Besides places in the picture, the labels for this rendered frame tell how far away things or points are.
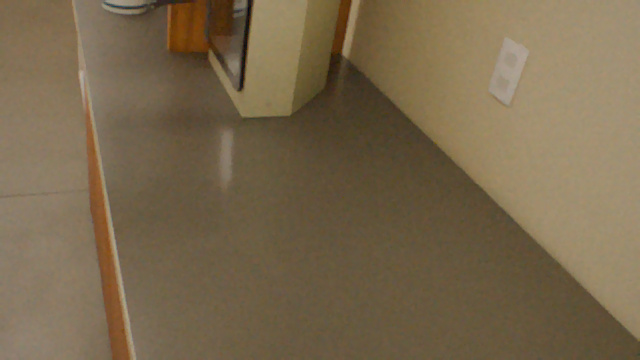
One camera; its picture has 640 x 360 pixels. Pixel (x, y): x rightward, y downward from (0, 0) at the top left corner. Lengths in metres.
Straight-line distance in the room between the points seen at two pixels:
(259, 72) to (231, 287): 0.54
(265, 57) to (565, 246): 0.67
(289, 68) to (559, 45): 0.53
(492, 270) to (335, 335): 0.32
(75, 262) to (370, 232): 1.53
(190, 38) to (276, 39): 0.41
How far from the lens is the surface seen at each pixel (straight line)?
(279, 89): 1.28
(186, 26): 1.58
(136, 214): 0.98
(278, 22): 1.23
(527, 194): 1.18
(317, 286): 0.88
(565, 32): 1.11
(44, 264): 2.36
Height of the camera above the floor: 1.52
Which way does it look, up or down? 31 degrees down
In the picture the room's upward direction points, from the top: 11 degrees clockwise
